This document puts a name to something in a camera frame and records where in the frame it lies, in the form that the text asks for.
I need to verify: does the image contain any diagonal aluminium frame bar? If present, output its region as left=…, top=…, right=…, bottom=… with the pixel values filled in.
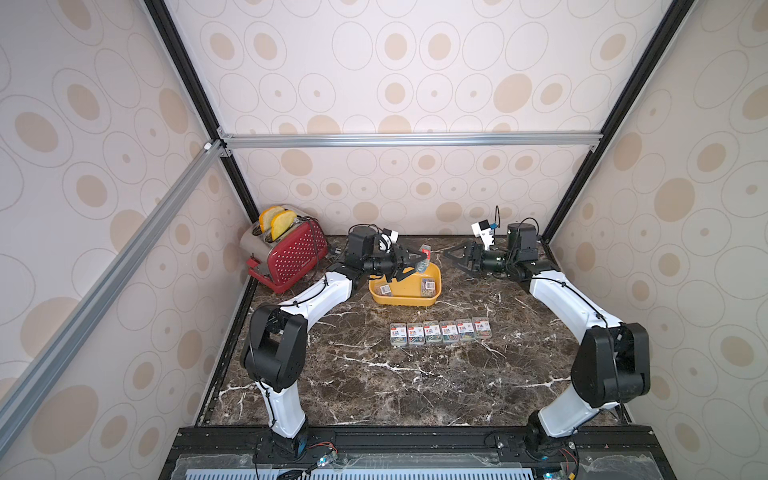
left=1, top=140, right=224, bottom=454

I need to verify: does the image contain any yellow toast slice left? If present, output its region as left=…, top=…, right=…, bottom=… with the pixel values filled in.
left=259, top=205, right=285, bottom=233

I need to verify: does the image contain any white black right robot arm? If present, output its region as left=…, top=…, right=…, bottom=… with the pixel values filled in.
left=455, top=219, right=651, bottom=459

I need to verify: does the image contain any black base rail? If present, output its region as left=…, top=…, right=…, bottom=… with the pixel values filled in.
left=160, top=425, right=675, bottom=479

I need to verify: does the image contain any horizontal aluminium frame bar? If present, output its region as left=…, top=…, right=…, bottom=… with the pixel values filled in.
left=223, top=131, right=603, bottom=149

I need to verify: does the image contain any clear paper clip box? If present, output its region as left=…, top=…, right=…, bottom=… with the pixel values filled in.
left=420, top=278, right=437, bottom=298
left=440, top=321, right=460, bottom=344
left=472, top=317, right=492, bottom=341
left=407, top=323, right=426, bottom=347
left=424, top=321, right=443, bottom=345
left=415, top=244, right=432, bottom=273
left=456, top=319, right=476, bottom=342
left=390, top=323, right=408, bottom=348

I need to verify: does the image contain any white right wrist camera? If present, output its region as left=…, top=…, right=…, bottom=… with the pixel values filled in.
left=471, top=219, right=497, bottom=251

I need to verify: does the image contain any yellow toast slice right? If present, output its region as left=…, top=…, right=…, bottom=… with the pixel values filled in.
left=270, top=210, right=297, bottom=241

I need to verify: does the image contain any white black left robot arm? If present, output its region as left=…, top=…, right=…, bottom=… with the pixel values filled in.
left=241, top=224, right=427, bottom=450

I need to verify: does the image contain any yellow toast slice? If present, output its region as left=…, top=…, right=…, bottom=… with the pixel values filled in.
left=270, top=210, right=297, bottom=241
left=259, top=205, right=285, bottom=233

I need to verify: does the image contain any red polka dot toaster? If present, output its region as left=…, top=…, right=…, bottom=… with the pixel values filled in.
left=240, top=205, right=329, bottom=293

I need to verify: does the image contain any yellow plastic storage tray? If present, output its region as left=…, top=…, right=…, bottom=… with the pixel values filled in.
left=368, top=263, right=442, bottom=307

